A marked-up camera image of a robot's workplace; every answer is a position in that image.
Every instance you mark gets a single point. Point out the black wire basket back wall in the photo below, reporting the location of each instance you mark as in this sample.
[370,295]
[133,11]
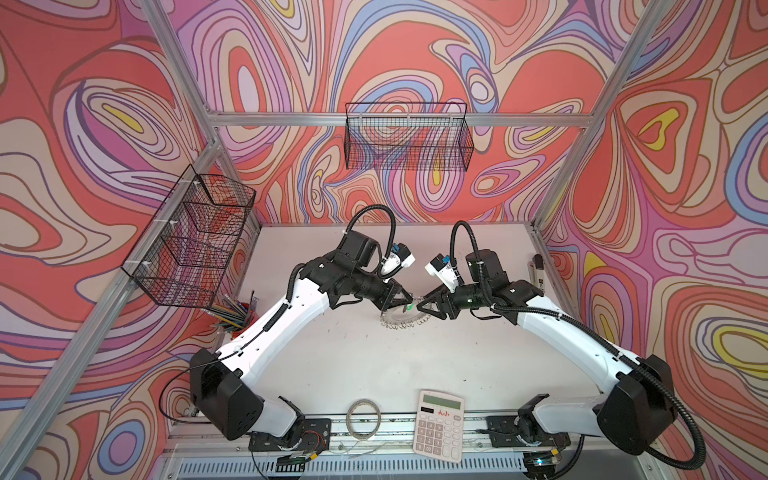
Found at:
[410,136]

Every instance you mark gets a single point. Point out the aluminium front rail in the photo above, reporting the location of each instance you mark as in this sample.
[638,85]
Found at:
[198,452]

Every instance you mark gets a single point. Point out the clear tape roll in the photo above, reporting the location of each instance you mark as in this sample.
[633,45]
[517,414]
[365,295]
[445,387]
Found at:
[363,419]

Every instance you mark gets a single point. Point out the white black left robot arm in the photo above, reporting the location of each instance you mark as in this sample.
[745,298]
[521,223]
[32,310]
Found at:
[361,268]

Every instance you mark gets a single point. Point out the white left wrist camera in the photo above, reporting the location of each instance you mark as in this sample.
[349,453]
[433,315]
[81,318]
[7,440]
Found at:
[400,257]

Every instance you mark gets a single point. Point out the white black remote control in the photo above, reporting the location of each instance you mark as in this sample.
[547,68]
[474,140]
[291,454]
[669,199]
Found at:
[538,272]

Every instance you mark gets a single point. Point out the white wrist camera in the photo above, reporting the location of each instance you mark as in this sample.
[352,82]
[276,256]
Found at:
[442,268]
[400,257]

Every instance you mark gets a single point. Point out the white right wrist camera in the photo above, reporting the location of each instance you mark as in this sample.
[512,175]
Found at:
[442,268]

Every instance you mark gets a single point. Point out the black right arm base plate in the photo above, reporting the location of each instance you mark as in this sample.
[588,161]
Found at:
[522,429]

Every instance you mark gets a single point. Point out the black wire basket wall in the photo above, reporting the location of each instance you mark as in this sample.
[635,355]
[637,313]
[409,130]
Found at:
[198,227]
[410,136]

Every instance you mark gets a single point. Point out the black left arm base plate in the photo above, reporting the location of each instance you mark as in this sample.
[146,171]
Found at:
[309,435]

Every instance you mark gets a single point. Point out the white desk calculator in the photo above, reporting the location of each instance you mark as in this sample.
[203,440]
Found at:
[439,426]

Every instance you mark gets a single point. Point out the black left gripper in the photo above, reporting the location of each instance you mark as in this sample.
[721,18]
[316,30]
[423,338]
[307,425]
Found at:
[392,289]

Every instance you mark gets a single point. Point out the red pencil cup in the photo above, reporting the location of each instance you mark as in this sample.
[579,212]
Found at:
[229,314]

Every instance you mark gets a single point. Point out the black wire basket left wall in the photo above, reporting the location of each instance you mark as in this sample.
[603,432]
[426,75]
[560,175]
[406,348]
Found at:
[198,227]

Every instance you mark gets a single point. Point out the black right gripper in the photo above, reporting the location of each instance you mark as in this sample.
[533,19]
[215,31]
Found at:
[429,300]

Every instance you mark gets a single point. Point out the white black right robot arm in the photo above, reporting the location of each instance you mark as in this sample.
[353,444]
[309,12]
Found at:
[635,409]

